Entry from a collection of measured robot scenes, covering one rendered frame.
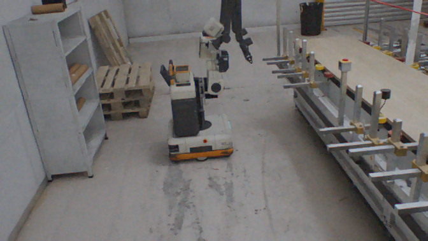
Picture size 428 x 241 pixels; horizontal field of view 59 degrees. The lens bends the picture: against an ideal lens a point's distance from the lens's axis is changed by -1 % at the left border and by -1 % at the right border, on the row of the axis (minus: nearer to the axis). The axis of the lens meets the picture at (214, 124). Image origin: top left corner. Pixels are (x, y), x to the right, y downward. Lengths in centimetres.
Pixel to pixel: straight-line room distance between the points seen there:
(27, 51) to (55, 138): 84
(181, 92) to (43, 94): 125
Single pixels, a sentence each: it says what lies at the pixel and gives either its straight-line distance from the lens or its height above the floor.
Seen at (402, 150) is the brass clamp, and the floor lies 96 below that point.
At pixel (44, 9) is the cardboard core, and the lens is 413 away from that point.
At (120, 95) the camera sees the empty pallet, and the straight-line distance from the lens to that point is 517.
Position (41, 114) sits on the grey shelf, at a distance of 387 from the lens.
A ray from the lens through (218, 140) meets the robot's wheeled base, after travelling 388.
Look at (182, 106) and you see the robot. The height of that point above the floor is 61.
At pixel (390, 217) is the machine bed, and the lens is 300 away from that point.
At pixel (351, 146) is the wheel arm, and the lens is 247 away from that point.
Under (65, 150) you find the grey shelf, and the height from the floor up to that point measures 34.
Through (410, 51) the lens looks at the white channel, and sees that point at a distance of 403.
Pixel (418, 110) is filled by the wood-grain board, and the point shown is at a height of 90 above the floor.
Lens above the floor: 200
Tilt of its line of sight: 25 degrees down
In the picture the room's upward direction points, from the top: 4 degrees counter-clockwise
